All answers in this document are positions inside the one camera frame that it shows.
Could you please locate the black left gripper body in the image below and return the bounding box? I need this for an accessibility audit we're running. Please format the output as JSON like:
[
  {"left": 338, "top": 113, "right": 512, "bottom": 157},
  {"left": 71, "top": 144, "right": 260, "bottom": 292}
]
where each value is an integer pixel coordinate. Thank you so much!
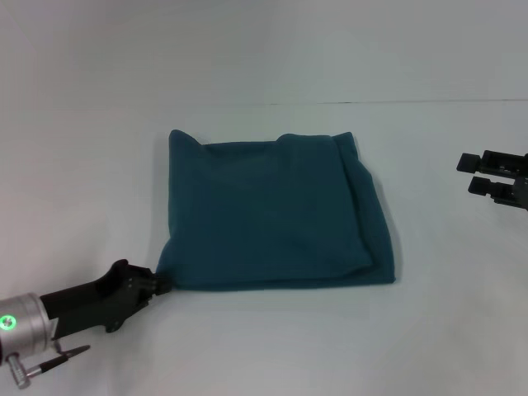
[{"left": 39, "top": 258, "right": 153, "bottom": 341}]

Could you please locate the left arm cable with plug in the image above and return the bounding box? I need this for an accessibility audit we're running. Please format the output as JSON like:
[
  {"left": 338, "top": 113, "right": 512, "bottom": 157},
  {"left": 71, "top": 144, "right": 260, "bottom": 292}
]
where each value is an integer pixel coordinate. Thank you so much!
[{"left": 7, "top": 344, "right": 92, "bottom": 389}]

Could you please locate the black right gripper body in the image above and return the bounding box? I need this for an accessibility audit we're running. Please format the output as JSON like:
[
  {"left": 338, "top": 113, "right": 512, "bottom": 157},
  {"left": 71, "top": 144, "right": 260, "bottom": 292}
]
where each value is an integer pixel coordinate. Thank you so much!
[{"left": 511, "top": 153, "right": 528, "bottom": 212}]

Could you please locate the blue shirt with FREE print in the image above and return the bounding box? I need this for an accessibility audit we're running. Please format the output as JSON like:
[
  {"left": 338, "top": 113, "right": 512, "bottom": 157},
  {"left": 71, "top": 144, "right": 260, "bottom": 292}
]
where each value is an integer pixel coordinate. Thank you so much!
[{"left": 157, "top": 129, "right": 398, "bottom": 291}]

